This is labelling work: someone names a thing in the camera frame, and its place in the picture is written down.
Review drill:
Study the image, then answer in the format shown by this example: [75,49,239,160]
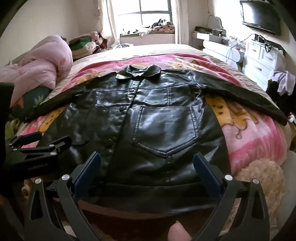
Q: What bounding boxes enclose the black leather jacket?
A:
[24,64,288,215]

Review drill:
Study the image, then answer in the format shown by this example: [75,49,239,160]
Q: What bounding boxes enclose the clothes on windowsill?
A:
[120,20,176,37]

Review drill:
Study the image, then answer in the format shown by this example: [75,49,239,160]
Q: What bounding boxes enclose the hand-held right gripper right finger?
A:
[192,152,270,241]

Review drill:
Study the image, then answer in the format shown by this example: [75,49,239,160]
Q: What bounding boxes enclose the dark cloth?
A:
[266,79,296,116]

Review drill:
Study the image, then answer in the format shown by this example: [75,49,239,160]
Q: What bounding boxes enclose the person's right hand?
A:
[168,222,193,241]

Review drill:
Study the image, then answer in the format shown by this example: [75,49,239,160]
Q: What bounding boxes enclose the white curtain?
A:
[174,0,192,44]
[97,0,121,45]

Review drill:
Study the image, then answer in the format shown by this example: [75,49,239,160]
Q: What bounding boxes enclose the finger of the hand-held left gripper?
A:
[8,132,43,149]
[17,136,73,163]

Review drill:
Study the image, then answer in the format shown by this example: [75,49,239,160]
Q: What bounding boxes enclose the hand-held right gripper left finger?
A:
[24,151,102,241]

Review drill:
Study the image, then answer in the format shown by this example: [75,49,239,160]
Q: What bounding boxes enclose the beige plush blanket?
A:
[20,160,285,232]

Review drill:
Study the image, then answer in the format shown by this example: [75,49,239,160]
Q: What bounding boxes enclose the pink quilt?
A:
[0,35,74,107]

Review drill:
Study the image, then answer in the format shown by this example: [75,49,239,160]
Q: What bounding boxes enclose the pink printed blanket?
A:
[22,54,289,176]

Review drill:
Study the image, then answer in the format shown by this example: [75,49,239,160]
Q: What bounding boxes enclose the black flat television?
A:
[239,0,281,36]

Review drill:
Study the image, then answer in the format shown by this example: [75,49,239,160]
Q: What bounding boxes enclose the pile of folded clothes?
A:
[68,31,121,52]

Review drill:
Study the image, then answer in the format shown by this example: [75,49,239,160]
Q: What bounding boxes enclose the lime green cloth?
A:
[5,118,22,139]

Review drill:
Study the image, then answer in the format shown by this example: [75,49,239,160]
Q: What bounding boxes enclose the desk clutter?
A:
[195,26,230,45]

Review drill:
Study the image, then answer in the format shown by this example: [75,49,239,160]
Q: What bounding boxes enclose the window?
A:
[116,0,176,28]

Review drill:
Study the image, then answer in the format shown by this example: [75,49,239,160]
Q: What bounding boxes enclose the green floral pillow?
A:
[10,86,51,121]

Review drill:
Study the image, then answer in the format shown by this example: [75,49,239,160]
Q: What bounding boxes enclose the thin cable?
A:
[225,34,255,64]

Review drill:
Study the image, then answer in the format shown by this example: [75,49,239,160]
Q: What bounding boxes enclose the pale lilac cloth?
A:
[272,71,296,96]

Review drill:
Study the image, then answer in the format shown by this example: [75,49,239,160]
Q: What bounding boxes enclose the white dresser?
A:
[242,38,287,90]

